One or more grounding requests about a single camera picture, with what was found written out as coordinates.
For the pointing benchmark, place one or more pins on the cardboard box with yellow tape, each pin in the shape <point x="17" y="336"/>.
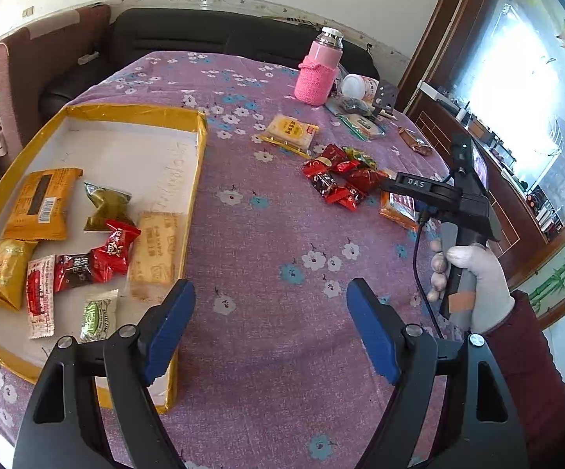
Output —
<point x="131" y="156"/>

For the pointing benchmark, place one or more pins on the red packet with gold print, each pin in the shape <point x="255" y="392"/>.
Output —
<point x="324" y="161"/>

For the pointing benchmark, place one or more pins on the yellow label cracker packet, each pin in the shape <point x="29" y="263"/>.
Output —
<point x="287" y="129"/>

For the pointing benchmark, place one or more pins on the bamboo wall sticker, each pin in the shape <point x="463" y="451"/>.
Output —
<point x="561" y="273"/>

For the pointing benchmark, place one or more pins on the brown armchair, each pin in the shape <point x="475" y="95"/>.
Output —
<point x="23" y="73"/>

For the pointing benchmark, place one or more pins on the bright red candy packet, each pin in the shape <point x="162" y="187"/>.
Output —
<point x="116" y="246"/>
<point x="346" y="199"/>

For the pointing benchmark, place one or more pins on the small white object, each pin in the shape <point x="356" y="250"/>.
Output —
<point x="88" y="57"/>

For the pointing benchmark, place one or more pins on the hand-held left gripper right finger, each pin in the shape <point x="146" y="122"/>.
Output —
<point x="372" y="332"/>

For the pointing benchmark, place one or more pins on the person's right hand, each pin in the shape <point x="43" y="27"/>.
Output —
<point x="490" y="293"/>

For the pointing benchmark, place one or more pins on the pink thermos with knitted sleeve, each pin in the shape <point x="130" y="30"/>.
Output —
<point x="316" y="78"/>

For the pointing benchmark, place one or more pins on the dark crumpled bag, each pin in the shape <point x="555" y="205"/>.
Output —
<point x="353" y="106"/>

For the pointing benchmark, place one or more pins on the beige cracker packet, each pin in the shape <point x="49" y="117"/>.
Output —
<point x="155" y="254"/>

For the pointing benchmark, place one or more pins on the yellow biscuit packet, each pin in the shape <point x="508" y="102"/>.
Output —
<point x="28" y="205"/>

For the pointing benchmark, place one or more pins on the brown foil packet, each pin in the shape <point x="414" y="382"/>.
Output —
<point x="416" y="142"/>

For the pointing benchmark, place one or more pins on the wooden cabinet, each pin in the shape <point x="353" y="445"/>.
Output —
<point x="431" y="122"/>

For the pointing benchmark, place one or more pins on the white box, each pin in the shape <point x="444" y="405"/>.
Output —
<point x="434" y="92"/>

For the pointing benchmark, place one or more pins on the green and white snack packet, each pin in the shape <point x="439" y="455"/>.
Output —
<point x="97" y="315"/>

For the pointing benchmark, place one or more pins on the brown snack packet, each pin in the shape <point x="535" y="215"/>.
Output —
<point x="364" y="180"/>

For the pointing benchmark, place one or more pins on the round crackers in green packet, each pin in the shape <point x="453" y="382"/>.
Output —
<point x="363" y="126"/>

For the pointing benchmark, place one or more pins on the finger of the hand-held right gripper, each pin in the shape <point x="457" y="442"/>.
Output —
<point x="416" y="186"/>

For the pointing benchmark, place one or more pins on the purple floral tablecloth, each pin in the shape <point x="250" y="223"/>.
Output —
<point x="262" y="254"/>

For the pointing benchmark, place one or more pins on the large orange cracker packet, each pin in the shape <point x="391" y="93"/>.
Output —
<point x="397" y="215"/>

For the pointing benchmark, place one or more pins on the small yellow snack packet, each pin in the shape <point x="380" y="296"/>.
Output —
<point x="6" y="273"/>

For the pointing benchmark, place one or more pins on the black phone stand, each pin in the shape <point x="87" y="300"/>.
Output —
<point x="387" y="95"/>

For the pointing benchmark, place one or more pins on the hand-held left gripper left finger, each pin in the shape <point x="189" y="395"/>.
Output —
<point x="167" y="332"/>

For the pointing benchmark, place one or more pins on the person's right forearm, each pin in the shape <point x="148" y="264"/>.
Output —
<point x="531" y="366"/>

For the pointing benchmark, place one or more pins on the red and white snack packet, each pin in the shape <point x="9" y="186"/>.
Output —
<point x="40" y="293"/>

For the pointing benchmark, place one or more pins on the black sofa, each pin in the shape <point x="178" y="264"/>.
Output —
<point x="189" y="34"/>

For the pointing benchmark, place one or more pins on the olive green snack packet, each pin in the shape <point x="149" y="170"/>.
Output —
<point x="104" y="202"/>

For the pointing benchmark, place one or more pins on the white plastic jar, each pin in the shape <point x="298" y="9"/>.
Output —
<point x="358" y="85"/>

